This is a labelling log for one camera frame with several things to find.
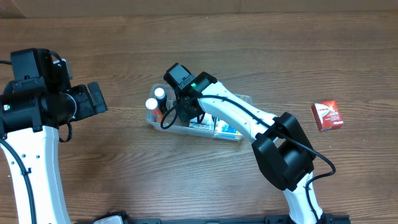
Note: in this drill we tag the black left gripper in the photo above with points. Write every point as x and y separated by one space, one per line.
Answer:
88 101

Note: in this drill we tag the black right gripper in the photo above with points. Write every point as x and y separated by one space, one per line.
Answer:
188 109

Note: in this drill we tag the white medicine box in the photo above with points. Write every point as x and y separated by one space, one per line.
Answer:
203 122

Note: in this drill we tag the black bottle white cap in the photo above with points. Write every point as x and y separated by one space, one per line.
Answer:
161 98

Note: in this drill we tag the orange bottle white cap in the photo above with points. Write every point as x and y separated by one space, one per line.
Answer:
152 105

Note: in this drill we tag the blue yellow VapoDrops box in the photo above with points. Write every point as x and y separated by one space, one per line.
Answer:
224 131

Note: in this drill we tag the red medicine box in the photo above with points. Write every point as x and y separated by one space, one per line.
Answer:
327 115

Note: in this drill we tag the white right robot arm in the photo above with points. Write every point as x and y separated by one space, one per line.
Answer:
283 153

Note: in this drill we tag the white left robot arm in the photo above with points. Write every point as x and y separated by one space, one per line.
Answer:
38 108

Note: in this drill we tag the clear plastic container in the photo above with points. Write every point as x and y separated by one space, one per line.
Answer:
179 127

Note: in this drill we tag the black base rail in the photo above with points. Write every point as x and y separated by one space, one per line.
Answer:
123 217

